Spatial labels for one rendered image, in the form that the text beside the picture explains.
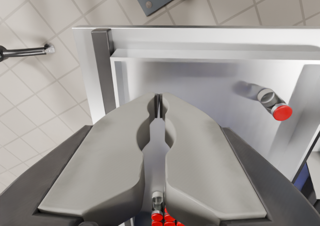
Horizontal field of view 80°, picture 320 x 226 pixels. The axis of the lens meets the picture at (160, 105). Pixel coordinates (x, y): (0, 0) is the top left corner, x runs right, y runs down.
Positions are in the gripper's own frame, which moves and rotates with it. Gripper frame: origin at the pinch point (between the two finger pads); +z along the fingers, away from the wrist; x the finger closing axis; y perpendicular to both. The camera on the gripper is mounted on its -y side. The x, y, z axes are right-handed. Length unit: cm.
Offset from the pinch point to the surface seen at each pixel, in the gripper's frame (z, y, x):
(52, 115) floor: 101, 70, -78
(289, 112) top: 8.3, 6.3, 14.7
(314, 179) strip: 9.4, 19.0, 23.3
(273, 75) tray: 12.9, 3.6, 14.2
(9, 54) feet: 88, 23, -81
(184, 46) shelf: 13.1, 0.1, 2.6
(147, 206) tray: 12.9, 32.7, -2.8
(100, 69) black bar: 11.0, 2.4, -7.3
